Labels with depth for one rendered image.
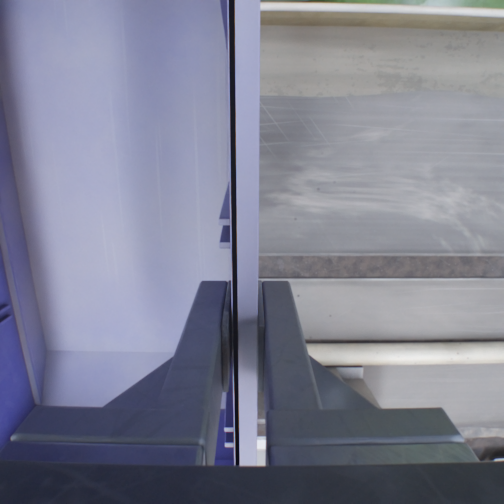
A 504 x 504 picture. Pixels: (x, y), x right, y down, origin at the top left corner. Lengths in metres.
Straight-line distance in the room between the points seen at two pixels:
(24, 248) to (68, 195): 0.05
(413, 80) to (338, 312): 0.34
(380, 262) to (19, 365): 0.47
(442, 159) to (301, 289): 0.27
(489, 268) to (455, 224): 0.10
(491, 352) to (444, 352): 0.08
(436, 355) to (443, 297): 0.09
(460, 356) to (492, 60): 0.42
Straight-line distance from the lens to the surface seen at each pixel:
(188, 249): 0.27
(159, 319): 0.30
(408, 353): 0.62
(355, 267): 0.57
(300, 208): 0.52
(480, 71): 0.60
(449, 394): 0.74
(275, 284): 0.15
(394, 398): 0.70
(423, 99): 0.56
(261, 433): 0.45
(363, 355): 0.60
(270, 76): 0.52
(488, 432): 0.83
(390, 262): 0.58
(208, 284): 0.15
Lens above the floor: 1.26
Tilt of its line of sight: 73 degrees down
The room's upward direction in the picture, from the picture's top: 180 degrees counter-clockwise
